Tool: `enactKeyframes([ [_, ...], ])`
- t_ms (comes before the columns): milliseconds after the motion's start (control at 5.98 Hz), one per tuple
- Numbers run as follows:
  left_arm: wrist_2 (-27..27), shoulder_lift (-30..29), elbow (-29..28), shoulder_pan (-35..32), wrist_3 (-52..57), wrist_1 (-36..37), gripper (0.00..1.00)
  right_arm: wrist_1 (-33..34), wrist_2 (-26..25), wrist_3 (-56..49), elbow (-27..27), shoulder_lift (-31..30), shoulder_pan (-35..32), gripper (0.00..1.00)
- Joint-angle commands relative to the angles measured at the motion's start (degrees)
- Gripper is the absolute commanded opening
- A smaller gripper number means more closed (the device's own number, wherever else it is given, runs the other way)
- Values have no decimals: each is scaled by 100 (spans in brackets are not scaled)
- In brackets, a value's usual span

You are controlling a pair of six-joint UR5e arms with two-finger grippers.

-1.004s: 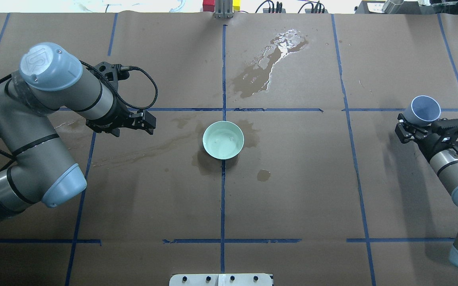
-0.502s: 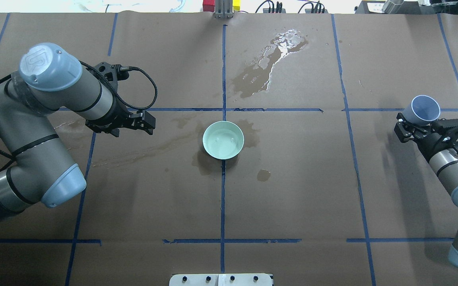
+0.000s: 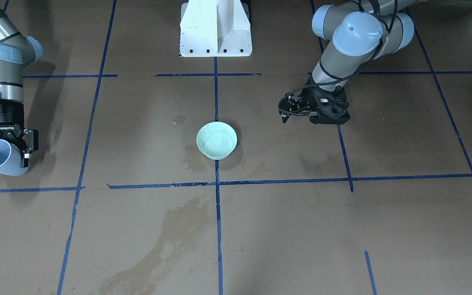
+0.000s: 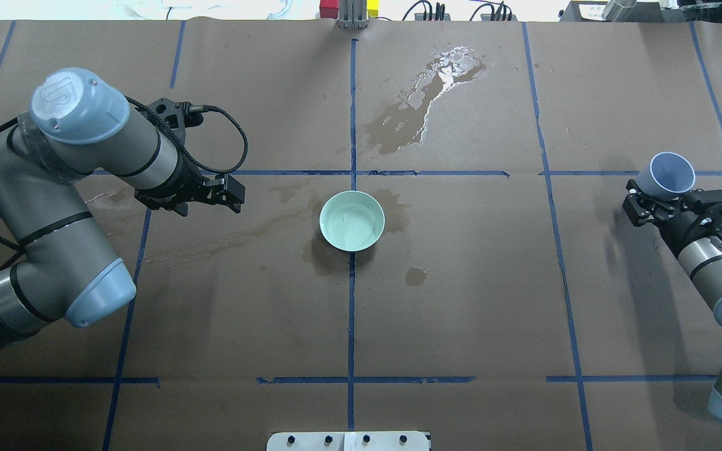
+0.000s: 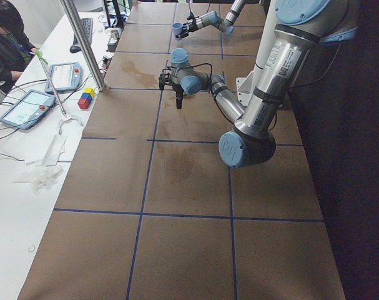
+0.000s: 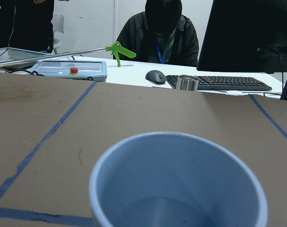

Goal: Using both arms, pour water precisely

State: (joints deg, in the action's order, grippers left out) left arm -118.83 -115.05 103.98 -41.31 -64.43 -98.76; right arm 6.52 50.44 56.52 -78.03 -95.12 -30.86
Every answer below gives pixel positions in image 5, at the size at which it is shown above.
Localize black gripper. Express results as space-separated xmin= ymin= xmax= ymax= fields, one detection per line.
xmin=175 ymin=18 xmax=198 ymax=39
xmin=172 ymin=84 xmax=184 ymax=109

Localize light blue plastic cup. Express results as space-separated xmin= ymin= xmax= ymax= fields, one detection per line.
xmin=172 ymin=22 xmax=183 ymax=41

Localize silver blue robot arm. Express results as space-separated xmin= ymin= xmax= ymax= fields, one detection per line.
xmin=172 ymin=0 xmax=245 ymax=41
xmin=159 ymin=1 xmax=360 ymax=168

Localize red blue yellow cube blocks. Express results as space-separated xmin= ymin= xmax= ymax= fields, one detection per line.
xmin=77 ymin=87 xmax=96 ymax=109

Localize black computer keyboard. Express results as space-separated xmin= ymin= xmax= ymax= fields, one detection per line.
xmin=72 ymin=17 xmax=93 ymax=47

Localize black computer mouse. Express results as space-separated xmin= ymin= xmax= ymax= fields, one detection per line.
xmin=69 ymin=44 xmax=81 ymax=54

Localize far teach pendant tablet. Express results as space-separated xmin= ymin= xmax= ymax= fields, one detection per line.
xmin=49 ymin=62 xmax=82 ymax=93

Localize teach pendant tablet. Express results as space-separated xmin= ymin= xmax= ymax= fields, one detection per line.
xmin=0 ymin=89 xmax=56 ymax=130
xmin=49 ymin=62 xmax=82 ymax=93

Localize long thin metal rod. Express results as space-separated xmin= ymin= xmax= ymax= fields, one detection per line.
xmin=34 ymin=50 xmax=70 ymax=122

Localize near teach pendant tablet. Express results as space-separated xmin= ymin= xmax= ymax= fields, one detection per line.
xmin=0 ymin=89 xmax=56 ymax=130

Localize crumpled white paper tissues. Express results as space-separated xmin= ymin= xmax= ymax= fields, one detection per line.
xmin=13 ymin=114 xmax=84 ymax=193

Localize seated person in black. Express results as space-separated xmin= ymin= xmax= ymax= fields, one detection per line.
xmin=0 ymin=1 xmax=38 ymax=94

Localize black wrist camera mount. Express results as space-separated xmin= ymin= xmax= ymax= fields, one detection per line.
xmin=158 ymin=71 xmax=173 ymax=91

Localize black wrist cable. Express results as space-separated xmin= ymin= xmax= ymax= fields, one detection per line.
xmin=189 ymin=62 xmax=215 ymax=83

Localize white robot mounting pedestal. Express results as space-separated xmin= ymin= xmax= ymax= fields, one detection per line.
xmin=235 ymin=0 xmax=277 ymax=106

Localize silver aluminium frame post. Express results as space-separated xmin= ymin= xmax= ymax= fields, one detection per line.
xmin=60 ymin=0 xmax=106 ymax=92

